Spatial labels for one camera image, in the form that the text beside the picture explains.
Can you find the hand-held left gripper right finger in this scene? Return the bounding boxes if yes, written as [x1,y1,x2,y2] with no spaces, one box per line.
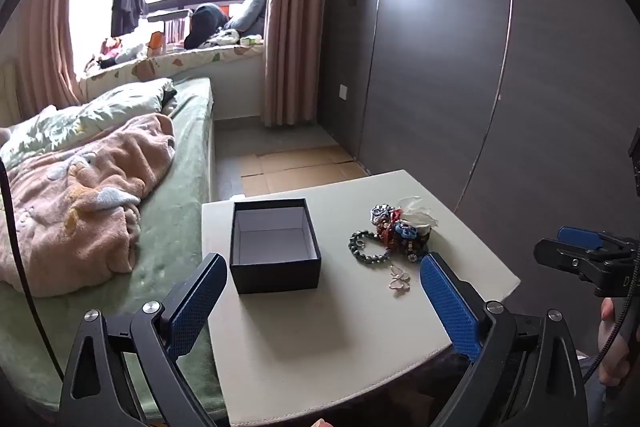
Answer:
[419,251,591,427]

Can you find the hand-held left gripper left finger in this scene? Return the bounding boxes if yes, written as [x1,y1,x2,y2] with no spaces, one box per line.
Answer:
[57,252,229,427]

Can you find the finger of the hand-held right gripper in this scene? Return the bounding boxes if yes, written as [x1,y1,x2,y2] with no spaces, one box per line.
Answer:
[533,238,617,282]
[556,226,636,254]

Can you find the brown bead bracelet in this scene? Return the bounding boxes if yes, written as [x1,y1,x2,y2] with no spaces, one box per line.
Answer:
[370,205,434,264]

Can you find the white petal ornament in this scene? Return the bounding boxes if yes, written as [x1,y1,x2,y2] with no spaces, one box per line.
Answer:
[399,196,440,234]

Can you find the red cord bracelet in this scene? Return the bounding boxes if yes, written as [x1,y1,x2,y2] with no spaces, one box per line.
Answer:
[375,213,402,253]

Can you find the black cardboard box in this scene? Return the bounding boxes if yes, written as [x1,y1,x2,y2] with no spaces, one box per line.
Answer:
[229,198,322,295]

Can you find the green bead bracelet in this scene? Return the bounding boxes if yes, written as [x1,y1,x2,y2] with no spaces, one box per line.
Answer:
[349,229,397,266]

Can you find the person's right hand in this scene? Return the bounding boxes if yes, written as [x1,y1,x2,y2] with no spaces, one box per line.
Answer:
[596,297,640,389]

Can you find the butterfly brooch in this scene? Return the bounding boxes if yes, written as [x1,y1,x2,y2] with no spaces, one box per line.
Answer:
[386,264,413,294]

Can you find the pink fleece blanket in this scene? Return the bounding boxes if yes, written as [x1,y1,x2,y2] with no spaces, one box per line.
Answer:
[0,113,177,299]

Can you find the bed with green sheet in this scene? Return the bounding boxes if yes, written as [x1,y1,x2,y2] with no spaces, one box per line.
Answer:
[0,77,227,414]

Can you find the flattened cardboard sheet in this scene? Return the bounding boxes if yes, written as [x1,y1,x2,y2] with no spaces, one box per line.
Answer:
[240,145,369,196]

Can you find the dark wooden wardrobe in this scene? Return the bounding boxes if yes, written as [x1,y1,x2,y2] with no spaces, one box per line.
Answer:
[317,0,640,325]

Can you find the floral pillow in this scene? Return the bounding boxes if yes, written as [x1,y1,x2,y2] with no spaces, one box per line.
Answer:
[0,78,177,158]

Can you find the floral window seat cushion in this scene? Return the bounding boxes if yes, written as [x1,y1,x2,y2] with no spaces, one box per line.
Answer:
[79,43,266,84]

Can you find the black bag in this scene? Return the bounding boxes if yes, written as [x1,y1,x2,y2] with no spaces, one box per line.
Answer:
[183,3,229,50]

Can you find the grey pillow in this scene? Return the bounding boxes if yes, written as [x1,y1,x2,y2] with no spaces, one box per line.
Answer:
[224,0,269,34]

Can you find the pink curtain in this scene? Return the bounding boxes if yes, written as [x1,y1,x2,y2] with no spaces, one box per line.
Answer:
[14,0,87,108]
[262,0,329,128]

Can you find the black braided cable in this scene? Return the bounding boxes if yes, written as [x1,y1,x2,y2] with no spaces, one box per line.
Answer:
[584,257,640,383]

